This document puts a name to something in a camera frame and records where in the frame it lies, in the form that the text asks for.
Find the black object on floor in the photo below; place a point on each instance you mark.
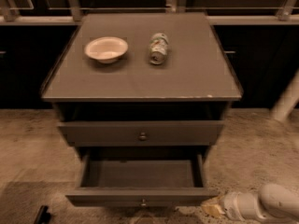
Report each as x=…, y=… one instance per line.
x=43, y=215

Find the grey drawer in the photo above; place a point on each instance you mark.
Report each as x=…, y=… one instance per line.
x=141, y=133
x=141, y=177

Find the metal railing frame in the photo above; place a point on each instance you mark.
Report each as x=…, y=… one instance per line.
x=218, y=12

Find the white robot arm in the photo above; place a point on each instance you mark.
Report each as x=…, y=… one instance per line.
x=271, y=204

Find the white paper bowl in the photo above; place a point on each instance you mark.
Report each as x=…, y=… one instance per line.
x=106, y=49

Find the white cylindrical post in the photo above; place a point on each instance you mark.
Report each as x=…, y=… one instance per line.
x=287, y=101

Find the grey drawer cabinet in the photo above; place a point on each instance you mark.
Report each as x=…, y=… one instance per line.
x=196, y=81

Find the green white soda can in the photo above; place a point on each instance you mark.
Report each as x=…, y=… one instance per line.
x=158, y=48

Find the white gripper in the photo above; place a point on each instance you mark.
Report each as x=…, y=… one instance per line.
x=231, y=203

